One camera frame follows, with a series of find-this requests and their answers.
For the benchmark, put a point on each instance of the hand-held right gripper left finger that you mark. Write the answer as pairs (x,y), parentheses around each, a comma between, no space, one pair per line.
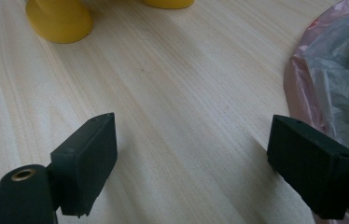
(84,161)

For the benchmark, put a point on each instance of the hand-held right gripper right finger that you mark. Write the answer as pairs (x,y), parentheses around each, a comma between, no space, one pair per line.
(312,161)

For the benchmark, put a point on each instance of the grey plastic trash bag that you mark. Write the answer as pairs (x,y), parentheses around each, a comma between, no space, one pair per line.
(334,62)

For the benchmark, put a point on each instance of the white trash bin with face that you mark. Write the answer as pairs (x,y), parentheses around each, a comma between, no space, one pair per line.
(57,21)

